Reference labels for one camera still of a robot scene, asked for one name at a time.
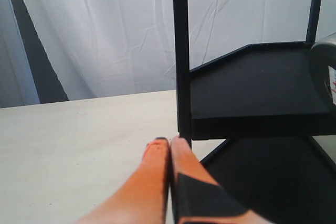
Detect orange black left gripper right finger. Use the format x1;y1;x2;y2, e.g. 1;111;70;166
171;136;271;223

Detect white backdrop curtain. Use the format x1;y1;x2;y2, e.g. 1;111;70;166
0;0;336;101

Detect black metal shelf rack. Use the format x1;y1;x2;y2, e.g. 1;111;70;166
173;0;335;223

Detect dark backdrop stand panel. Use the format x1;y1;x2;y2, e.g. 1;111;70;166
11;0;69;103

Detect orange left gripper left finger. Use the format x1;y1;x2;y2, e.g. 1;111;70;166
76;137;170;223

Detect stainless steel mug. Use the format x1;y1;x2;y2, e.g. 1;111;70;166
308;33;335;114

